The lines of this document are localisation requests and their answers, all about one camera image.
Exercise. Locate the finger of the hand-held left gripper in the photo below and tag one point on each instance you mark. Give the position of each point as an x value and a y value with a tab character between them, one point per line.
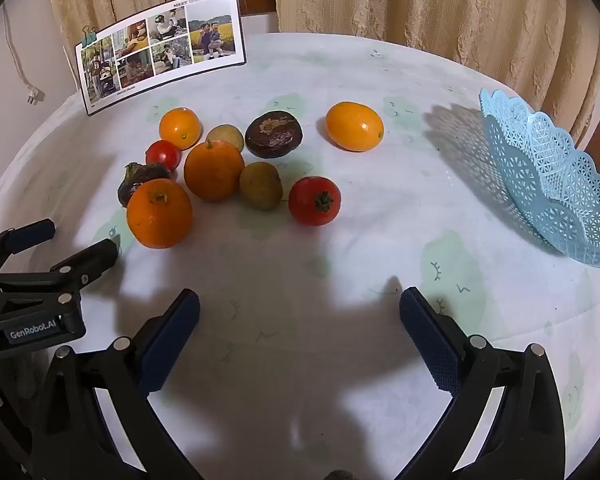
95	257
30	236

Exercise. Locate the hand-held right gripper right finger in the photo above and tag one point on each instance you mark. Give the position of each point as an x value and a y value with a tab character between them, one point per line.
430	340

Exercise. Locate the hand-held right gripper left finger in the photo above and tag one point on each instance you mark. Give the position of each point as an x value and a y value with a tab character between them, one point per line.
172	340

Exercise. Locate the large orange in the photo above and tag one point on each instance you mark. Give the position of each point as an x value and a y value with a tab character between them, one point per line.
214	170
159	212

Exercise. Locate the dark wrinkled passion fruit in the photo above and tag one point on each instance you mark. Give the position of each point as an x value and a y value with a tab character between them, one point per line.
142	177

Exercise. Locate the small red tomato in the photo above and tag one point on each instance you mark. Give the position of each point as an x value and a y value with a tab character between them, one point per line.
163	155

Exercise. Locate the small round orange citrus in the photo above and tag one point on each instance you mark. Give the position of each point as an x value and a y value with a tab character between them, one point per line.
180	128

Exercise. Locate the brown round fruit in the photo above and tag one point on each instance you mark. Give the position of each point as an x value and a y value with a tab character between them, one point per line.
260	185
225	136

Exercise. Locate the large red tomato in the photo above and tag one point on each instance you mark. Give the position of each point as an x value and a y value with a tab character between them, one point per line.
314	201

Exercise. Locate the light blue lattice basket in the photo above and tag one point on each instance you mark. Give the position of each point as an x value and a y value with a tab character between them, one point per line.
545	170

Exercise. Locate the dark passion fruit pale patch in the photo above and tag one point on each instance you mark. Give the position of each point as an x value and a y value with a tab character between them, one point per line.
273	134

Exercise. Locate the oval yellow-orange citrus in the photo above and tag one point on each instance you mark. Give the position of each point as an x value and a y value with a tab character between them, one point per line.
355	126

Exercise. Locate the teal binder clip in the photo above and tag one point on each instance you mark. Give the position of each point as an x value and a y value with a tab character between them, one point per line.
87	36

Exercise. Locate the photo collage board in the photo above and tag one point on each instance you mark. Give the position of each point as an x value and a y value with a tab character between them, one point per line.
170	45

